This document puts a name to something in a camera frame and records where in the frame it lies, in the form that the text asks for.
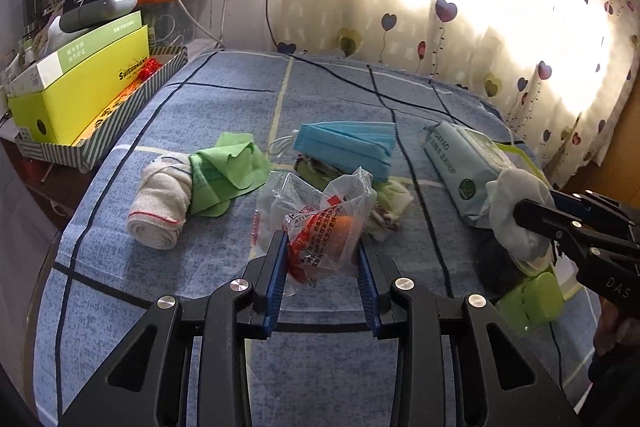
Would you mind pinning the blue plaid bed sheet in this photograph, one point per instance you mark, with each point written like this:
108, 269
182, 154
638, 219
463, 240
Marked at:
125, 287

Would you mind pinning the striped cardboard tray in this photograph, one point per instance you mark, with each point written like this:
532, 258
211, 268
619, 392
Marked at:
100, 147

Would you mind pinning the red ornament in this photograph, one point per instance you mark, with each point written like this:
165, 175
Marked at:
145, 68

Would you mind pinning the green white carton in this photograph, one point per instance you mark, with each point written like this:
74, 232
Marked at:
75, 52

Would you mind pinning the white sock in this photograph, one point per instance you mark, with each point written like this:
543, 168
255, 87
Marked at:
510, 184

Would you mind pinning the wet wipes pack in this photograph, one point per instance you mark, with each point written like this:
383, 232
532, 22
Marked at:
455, 162

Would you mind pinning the rolled white towel red stripe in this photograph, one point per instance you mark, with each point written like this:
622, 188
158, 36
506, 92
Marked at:
160, 202

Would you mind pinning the green microfibre cloth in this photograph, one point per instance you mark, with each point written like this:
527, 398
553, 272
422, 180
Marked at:
225, 172

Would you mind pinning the grey oblong case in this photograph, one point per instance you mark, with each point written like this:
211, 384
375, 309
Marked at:
100, 9

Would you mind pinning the heart print curtain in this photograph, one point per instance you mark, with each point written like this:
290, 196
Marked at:
500, 7

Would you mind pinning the lime green box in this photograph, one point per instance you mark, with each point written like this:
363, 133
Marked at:
520, 152

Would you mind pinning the glass jar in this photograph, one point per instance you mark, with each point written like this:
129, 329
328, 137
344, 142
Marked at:
31, 7

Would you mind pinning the clear jar dark contents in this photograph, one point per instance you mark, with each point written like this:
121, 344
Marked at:
495, 267

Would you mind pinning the green plastic container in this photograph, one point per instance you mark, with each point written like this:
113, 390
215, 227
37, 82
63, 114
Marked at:
530, 302

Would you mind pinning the clear plastic bag red print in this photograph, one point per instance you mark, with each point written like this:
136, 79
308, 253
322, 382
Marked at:
320, 232

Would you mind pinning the yellow file box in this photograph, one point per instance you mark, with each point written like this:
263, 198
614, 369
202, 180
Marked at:
75, 107

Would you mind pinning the person's right hand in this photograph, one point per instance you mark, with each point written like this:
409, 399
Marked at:
612, 327

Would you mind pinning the brown wooden cabinet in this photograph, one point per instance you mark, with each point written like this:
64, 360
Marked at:
615, 147

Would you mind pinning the green woven cloth red trim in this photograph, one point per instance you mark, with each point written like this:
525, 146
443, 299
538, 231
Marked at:
395, 197

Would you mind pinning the stack of blue face masks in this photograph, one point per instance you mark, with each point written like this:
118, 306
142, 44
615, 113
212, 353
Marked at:
340, 144

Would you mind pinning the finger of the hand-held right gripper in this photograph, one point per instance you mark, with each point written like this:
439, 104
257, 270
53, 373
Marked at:
600, 217
545, 219

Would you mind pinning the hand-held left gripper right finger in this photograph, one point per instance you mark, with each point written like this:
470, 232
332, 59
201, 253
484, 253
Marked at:
365, 287

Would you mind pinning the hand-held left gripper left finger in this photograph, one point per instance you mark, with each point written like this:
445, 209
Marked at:
277, 279

